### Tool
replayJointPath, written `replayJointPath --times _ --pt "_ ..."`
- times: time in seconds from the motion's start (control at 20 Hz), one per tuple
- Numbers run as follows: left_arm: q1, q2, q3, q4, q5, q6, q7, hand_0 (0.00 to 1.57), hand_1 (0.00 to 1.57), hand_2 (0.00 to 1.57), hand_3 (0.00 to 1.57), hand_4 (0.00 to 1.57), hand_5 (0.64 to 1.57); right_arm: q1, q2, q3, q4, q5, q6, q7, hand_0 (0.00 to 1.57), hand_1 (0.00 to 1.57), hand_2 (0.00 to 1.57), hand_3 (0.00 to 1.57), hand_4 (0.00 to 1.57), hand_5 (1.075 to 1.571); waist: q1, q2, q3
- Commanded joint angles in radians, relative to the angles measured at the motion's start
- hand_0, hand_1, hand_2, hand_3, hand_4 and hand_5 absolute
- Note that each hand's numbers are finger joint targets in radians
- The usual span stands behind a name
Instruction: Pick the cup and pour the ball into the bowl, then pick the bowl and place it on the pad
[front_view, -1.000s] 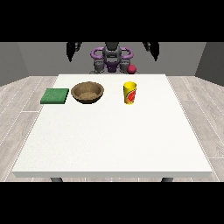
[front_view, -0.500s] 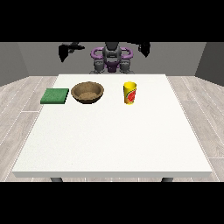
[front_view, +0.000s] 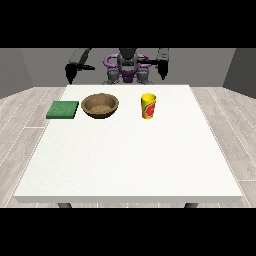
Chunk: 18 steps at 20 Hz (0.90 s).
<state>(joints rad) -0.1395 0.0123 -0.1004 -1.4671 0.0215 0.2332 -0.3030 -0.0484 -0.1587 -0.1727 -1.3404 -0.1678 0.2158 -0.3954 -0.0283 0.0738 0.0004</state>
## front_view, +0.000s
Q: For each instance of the brown wooden bowl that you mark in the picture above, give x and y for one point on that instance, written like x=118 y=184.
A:
x=100 y=105

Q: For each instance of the green square pad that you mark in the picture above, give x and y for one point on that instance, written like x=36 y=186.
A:
x=62 y=109

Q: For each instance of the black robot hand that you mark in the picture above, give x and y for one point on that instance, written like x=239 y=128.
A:
x=162 y=68
x=71 y=71

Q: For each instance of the yellow cup with melon print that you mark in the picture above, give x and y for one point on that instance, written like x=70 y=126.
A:
x=148 y=106

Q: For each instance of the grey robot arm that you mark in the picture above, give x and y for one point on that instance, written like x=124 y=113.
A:
x=78 y=56
x=163 y=55

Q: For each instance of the grey robot trunk purple rings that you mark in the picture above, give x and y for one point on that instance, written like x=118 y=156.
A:
x=127 y=72

